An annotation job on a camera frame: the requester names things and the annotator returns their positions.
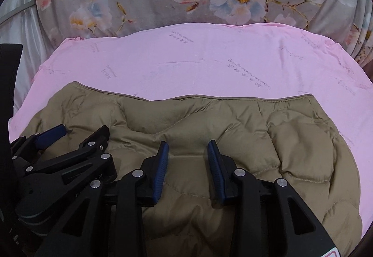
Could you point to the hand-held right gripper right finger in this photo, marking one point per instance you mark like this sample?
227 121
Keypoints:
217 172

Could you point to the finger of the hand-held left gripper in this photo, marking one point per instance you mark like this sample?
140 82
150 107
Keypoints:
84 152
52 134

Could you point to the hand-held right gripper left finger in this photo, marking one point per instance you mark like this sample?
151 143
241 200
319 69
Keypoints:
160 172

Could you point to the olive quilted jacket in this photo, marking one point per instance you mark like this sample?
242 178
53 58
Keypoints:
204 120

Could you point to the white satin curtain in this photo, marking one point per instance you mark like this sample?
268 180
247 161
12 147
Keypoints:
26 35

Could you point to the pink blanket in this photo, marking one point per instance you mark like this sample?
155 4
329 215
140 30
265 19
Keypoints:
204 55

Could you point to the grey metal rail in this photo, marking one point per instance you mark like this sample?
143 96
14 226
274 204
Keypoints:
17 12

